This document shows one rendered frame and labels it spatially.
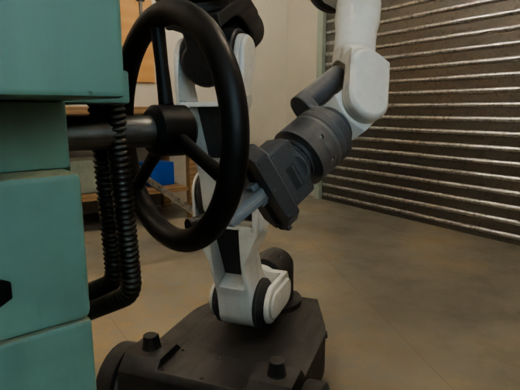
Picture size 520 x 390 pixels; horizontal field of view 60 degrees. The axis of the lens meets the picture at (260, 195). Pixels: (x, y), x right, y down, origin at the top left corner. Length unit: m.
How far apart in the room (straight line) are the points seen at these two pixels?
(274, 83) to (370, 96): 3.98
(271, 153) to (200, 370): 0.77
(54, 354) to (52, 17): 0.19
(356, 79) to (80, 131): 0.37
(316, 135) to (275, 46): 4.07
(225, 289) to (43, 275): 1.02
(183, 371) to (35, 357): 0.94
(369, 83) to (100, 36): 0.50
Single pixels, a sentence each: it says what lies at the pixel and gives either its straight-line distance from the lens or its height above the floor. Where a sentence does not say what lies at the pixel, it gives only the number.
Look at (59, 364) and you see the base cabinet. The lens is 0.31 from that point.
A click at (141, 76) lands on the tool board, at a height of 1.10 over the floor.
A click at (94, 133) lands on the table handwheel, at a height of 0.81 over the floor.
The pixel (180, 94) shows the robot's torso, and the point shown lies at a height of 0.87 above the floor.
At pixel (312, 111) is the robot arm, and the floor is 0.83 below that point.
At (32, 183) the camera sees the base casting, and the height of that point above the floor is 0.80.
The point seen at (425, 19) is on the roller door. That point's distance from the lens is 3.60.
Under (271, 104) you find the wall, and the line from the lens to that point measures 4.60.
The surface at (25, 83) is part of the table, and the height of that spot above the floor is 0.85.
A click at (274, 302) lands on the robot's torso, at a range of 1.31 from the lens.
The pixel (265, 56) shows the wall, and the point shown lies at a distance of 4.58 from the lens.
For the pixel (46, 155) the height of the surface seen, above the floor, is 0.81.
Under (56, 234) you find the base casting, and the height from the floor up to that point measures 0.77.
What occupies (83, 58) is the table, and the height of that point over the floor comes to 0.86.
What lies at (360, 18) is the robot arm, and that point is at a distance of 0.76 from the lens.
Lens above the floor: 0.84
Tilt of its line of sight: 11 degrees down
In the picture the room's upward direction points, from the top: straight up
